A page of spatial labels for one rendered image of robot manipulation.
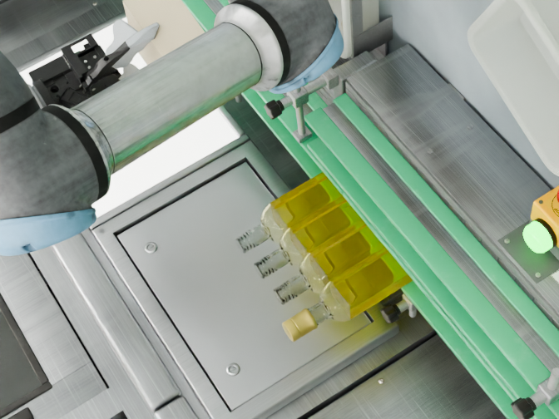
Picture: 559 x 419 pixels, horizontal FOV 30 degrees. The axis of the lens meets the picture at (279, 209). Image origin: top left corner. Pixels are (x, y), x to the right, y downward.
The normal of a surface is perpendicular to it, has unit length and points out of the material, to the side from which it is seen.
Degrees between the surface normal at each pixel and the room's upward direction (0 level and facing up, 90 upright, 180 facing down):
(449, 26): 0
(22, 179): 96
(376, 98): 90
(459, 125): 90
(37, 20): 90
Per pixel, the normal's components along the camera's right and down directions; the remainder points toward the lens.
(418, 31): -0.84, 0.50
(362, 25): 0.54, 0.69
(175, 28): 0.00, -0.41
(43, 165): 0.65, -0.07
